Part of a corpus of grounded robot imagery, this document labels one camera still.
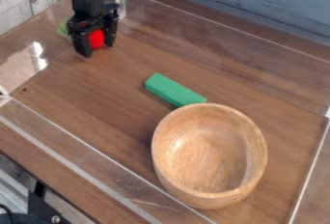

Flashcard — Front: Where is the red toy strawberry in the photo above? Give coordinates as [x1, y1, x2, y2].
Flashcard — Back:
[56, 17, 107, 51]

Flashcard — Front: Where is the clear acrylic wall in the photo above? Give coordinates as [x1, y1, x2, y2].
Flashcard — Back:
[0, 97, 215, 224]
[287, 106, 330, 224]
[120, 0, 330, 116]

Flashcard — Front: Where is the clear acrylic right wall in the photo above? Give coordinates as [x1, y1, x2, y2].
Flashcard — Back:
[287, 106, 330, 224]

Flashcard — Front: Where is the black clamp with cable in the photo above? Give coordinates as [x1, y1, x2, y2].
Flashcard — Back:
[0, 193, 72, 224]

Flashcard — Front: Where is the wooden bowl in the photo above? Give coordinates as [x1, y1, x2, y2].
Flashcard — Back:
[151, 103, 268, 210]

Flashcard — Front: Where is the clear acrylic front wall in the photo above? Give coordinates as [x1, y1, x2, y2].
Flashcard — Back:
[0, 97, 215, 224]

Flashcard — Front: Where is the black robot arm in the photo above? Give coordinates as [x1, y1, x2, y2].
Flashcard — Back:
[67, 0, 119, 58]

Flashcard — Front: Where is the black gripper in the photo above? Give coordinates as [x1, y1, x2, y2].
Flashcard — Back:
[67, 0, 119, 58]

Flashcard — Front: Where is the clear acrylic back wall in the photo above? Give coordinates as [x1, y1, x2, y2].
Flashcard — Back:
[120, 0, 330, 116]

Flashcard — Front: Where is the green rectangular block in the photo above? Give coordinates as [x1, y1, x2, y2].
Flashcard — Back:
[144, 72, 206, 107]

